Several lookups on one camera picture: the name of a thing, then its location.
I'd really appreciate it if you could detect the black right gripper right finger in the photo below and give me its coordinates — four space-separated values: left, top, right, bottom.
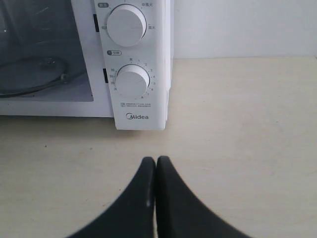
156 156 248 238

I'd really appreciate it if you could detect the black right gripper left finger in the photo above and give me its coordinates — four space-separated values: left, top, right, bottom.
70 157 156 238

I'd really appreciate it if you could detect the white Midea microwave oven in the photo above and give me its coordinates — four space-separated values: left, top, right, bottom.
0 0 174 130

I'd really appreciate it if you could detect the glass turntable plate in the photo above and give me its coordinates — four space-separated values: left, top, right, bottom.
0 57 69 97

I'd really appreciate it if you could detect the white lower timer knob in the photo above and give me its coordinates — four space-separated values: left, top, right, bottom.
115 64 150 99

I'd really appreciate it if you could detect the white upper power knob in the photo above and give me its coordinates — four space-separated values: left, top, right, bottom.
106 4 147 47

